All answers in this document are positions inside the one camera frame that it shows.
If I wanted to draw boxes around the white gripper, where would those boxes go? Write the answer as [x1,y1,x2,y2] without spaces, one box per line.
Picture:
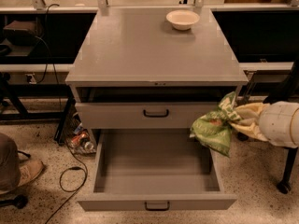
[230,102,296,147]

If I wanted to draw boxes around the green jalapeno chip bag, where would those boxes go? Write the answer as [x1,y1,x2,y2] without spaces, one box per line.
[190,91,242,157]

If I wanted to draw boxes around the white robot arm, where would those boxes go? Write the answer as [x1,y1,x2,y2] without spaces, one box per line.
[231,101,299,148]

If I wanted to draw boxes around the open grey lower drawer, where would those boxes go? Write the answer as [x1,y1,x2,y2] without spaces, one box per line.
[78,129,236,211]

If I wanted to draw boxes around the grey drawer cabinet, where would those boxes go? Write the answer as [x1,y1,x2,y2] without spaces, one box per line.
[66,7,248,143]

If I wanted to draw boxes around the closed grey upper drawer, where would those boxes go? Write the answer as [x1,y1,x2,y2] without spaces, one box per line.
[76,102,218,129]

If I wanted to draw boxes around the white bowl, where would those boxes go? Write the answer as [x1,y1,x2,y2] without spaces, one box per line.
[166,10,200,31]

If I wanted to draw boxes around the black chair caster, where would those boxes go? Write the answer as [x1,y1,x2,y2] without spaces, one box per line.
[0,195,28,209]

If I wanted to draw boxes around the brown trouser leg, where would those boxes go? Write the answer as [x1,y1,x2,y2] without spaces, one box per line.
[0,133,21,192]

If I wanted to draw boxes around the wire basket with bottles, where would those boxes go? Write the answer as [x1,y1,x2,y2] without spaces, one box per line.
[64,111,96,155]

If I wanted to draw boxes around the black floor cable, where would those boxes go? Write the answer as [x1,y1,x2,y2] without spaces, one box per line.
[43,3,89,224]

